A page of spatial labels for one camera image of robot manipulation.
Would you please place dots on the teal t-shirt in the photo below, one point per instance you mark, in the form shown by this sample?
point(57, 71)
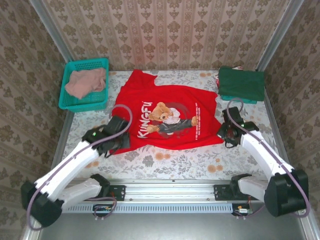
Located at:
point(250, 101)

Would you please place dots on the dark green t-shirt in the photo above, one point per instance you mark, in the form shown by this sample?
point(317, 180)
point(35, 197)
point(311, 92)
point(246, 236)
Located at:
point(240, 82)

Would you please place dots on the red bear print t-shirt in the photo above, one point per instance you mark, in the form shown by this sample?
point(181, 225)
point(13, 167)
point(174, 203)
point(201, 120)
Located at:
point(175, 95)

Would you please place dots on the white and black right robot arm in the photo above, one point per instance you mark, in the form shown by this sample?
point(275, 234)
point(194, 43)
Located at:
point(262, 155)

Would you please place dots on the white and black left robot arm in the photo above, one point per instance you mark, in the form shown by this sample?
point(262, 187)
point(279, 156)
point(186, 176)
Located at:
point(70, 162)

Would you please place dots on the teal plastic basket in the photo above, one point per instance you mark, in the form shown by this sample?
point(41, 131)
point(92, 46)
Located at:
point(100, 106)

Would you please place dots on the floral tablecloth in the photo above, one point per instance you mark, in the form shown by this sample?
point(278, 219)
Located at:
point(175, 165)

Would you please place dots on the beige t-shirt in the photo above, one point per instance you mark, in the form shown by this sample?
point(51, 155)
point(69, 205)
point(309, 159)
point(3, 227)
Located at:
point(82, 85)

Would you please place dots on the small electronics board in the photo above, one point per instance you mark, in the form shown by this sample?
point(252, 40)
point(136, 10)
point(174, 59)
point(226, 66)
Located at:
point(241, 210)
point(102, 208)

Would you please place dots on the grey metal panel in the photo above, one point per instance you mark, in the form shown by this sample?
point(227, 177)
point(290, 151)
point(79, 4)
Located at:
point(162, 227)

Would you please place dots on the aluminium table side rail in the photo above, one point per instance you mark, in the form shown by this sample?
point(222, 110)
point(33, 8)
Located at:
point(62, 135)
point(276, 130)

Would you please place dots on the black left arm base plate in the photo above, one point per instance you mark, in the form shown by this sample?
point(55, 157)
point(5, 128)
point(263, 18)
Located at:
point(118, 192)

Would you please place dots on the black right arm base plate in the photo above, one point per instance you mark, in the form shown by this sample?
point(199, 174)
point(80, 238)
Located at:
point(221, 192)

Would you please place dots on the aluminium mounting rail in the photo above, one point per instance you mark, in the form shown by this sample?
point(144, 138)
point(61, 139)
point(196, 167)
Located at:
point(170, 190)

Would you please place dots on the aluminium frame post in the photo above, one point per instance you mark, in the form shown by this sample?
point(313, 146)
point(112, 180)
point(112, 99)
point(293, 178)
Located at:
point(280, 32)
point(52, 27)

